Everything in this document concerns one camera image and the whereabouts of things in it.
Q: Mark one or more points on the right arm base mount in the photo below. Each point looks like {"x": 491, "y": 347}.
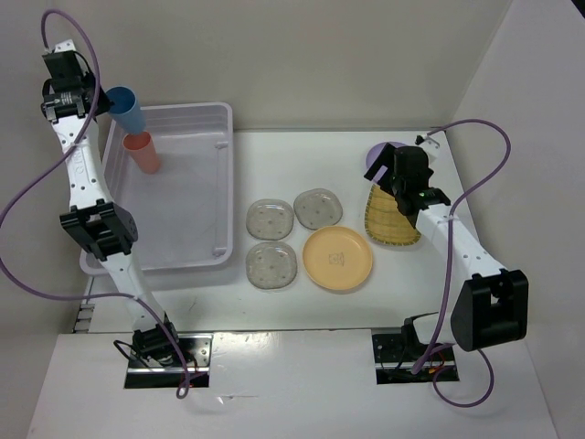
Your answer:
{"x": 393, "y": 361}

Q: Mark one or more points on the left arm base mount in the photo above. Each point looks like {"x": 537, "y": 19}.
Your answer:
{"x": 143, "y": 373}

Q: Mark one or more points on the yellow plastic plate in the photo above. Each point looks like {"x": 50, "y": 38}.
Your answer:
{"x": 337, "y": 258}

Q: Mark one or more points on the clear glass dish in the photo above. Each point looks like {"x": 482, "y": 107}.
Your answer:
{"x": 269, "y": 219}
{"x": 271, "y": 265}
{"x": 317, "y": 208}

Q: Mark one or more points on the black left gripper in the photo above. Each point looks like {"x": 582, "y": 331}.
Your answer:
{"x": 103, "y": 103}

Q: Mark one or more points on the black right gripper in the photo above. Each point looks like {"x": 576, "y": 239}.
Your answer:
{"x": 388, "y": 158}

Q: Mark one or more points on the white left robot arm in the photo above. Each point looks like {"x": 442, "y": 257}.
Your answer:
{"x": 106, "y": 231}

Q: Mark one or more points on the purple plastic plate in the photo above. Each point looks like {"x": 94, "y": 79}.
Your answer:
{"x": 373, "y": 154}

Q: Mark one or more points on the woven bamboo tray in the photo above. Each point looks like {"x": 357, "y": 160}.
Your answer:
{"x": 384, "y": 223}

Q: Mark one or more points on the blue plastic cup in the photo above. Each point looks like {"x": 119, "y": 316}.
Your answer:
{"x": 125, "y": 110}

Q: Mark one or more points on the pink plastic cup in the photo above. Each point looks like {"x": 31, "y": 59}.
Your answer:
{"x": 141, "y": 149}

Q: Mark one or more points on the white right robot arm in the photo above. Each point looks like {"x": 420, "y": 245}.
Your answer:
{"x": 487, "y": 304}

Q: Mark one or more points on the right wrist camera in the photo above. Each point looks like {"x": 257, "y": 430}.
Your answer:
{"x": 430, "y": 146}

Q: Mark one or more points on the translucent plastic bin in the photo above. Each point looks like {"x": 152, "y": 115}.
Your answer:
{"x": 184, "y": 212}

